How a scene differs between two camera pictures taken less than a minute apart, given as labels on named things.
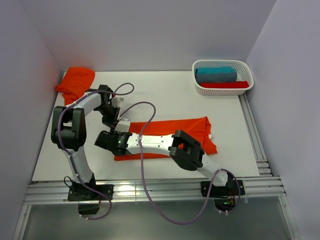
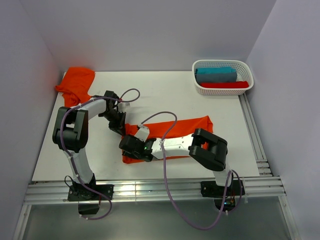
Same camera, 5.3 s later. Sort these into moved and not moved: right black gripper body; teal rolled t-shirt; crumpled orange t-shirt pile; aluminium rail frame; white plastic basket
Moved: right black gripper body
Not moved: aluminium rail frame; white plastic basket; crumpled orange t-shirt pile; teal rolled t-shirt
